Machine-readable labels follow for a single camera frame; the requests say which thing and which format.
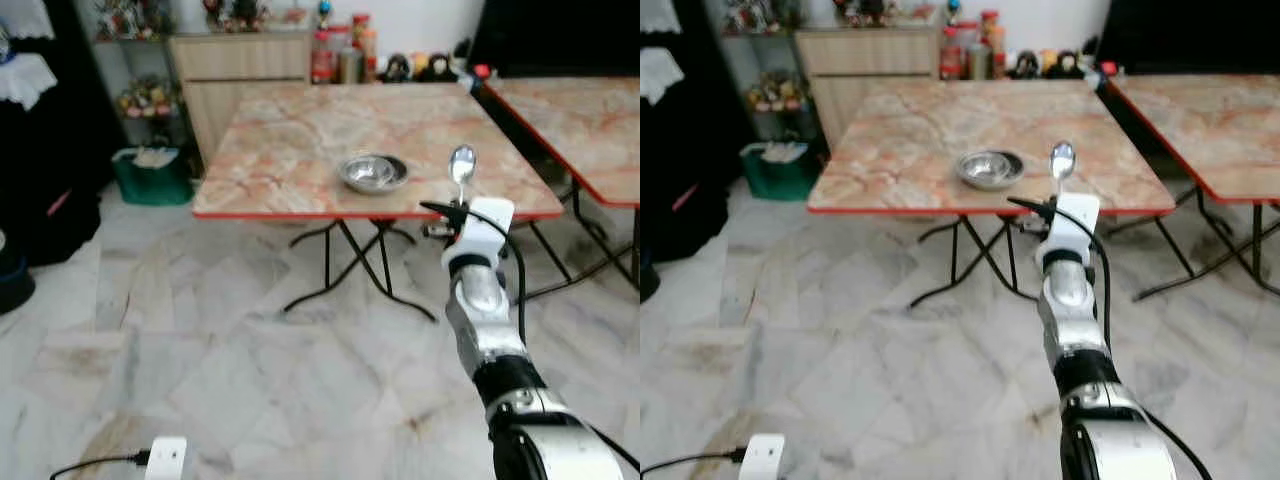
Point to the tall orange snack jar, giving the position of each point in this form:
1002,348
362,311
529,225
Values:
366,45
993,40

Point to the shiny metal spoon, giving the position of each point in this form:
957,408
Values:
462,164
1062,160

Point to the green plastic basket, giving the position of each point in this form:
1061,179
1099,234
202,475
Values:
150,180
775,175

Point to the white lace cloth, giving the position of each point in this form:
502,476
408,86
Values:
25,78
658,72

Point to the red-lidded plastic jar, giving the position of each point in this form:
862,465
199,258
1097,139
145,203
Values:
950,55
323,58

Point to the empty marble-top folding table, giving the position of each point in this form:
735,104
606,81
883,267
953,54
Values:
585,125
1210,125

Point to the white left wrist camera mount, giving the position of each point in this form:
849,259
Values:
765,456
167,458

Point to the glass shelf with figurines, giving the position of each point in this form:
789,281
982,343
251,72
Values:
775,95
145,100

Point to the steel canister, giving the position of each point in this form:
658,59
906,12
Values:
977,62
350,66

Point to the marble-top folding table with bowl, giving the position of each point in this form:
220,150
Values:
900,135
300,140

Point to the row of dark figurines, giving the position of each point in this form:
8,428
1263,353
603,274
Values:
420,68
1050,65

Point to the light wooden cabinet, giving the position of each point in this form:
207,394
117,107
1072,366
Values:
235,80
860,75

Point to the stainless steel bowl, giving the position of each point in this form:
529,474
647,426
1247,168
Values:
990,170
373,174

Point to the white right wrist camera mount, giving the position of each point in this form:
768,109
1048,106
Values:
488,228
1072,225

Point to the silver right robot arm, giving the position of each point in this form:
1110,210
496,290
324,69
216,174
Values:
485,300
1075,300

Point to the ornaments on wooden cabinet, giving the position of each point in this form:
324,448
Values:
245,14
870,12

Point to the black furniture with cloths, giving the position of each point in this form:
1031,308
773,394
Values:
690,170
50,170

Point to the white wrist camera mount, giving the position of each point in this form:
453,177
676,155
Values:
488,228
765,456
167,458
1072,225

